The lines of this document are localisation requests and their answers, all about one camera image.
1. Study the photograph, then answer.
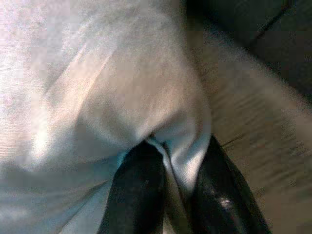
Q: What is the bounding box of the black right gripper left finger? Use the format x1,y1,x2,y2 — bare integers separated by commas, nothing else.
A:
97,141,169,234

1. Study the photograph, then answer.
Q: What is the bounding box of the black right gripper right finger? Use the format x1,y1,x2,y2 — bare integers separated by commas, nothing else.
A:
192,134,271,234

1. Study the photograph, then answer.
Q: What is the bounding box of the white pillow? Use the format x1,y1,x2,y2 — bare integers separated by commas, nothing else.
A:
0,0,213,234

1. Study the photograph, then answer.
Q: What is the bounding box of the black tufted headboard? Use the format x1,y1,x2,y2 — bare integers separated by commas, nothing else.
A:
185,0,312,98

